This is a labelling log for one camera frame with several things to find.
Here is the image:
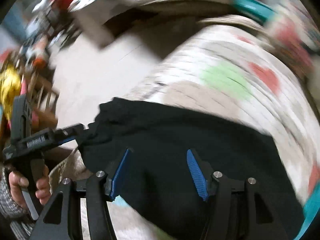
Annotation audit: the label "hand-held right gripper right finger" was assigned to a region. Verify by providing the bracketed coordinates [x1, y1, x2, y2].
[186, 149, 283, 240]

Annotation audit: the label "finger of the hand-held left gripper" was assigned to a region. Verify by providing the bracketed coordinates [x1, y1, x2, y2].
[51, 123, 94, 147]

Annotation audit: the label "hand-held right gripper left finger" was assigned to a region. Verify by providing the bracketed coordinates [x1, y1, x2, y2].
[29, 148, 133, 240]

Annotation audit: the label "black pants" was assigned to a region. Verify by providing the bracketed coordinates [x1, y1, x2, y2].
[78, 97, 307, 240]

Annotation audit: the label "person's left forearm grey sleeve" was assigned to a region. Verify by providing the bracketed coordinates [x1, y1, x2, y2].
[0, 166, 35, 239]

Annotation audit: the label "person's left hand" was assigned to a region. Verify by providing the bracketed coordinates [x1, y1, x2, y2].
[9, 166, 50, 210]

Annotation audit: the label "wooden chair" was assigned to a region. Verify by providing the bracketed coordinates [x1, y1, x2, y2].
[24, 74, 60, 123]

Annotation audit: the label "yellow toy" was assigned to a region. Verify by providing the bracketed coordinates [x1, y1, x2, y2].
[0, 66, 22, 120]

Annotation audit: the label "printed blanket with hearts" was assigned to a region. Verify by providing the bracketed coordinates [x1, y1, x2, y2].
[49, 15, 320, 240]

